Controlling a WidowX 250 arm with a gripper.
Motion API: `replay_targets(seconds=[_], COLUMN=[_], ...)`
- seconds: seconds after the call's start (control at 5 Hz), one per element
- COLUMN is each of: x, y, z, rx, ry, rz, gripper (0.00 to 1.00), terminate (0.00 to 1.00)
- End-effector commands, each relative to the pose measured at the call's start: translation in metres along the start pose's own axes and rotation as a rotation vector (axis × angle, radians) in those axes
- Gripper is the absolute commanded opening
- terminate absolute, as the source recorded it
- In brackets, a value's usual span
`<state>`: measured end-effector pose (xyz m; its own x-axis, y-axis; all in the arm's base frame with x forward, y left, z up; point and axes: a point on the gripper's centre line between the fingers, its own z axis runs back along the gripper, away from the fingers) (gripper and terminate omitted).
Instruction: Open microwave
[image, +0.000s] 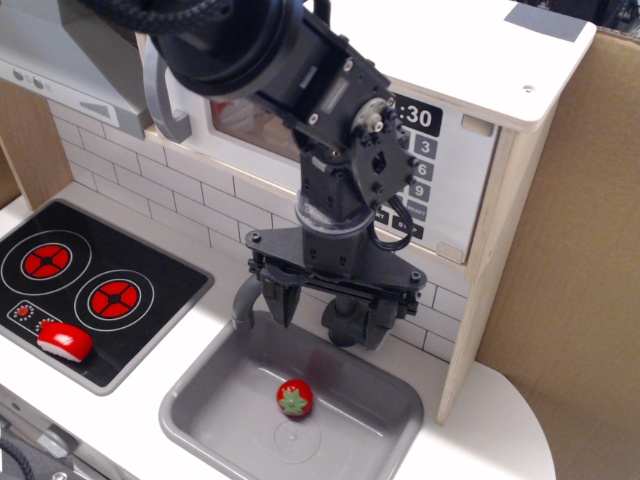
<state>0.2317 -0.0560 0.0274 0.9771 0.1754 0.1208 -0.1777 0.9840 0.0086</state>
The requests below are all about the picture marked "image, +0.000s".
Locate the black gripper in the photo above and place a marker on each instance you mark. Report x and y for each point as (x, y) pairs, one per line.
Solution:
(289, 259)

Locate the brown cardboard panel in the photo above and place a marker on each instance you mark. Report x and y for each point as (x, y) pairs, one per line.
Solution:
(564, 326)

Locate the grey microwave door handle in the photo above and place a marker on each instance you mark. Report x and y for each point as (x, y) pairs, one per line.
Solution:
(173, 124)

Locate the orange salmon sushi toy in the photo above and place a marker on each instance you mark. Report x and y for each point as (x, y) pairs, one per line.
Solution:
(233, 117)

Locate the grey range hood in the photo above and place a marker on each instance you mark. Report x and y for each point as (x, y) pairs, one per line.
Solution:
(65, 53)

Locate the grey toy sink basin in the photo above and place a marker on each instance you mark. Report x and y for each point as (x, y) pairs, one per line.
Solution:
(224, 409)

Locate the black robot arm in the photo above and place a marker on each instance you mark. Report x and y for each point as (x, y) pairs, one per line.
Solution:
(354, 152)

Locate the grey tape patch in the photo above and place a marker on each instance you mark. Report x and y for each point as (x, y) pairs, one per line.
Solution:
(546, 22)

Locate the wooden microwave cabinet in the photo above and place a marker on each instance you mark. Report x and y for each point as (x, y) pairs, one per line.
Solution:
(464, 54)

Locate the wooden left side panel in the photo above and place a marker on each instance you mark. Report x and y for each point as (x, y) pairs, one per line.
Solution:
(31, 145)

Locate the red toy strawberry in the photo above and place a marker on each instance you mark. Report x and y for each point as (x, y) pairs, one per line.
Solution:
(295, 398)

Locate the black toy stovetop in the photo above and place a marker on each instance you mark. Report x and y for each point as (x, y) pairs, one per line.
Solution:
(64, 265)

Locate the red tuna sushi toy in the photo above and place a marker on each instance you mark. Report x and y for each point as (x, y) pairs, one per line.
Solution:
(64, 340)

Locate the grey oven front panel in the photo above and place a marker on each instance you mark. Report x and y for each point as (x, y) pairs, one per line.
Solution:
(52, 451)

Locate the dark grey toy faucet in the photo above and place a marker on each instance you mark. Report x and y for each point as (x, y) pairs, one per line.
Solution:
(344, 317)

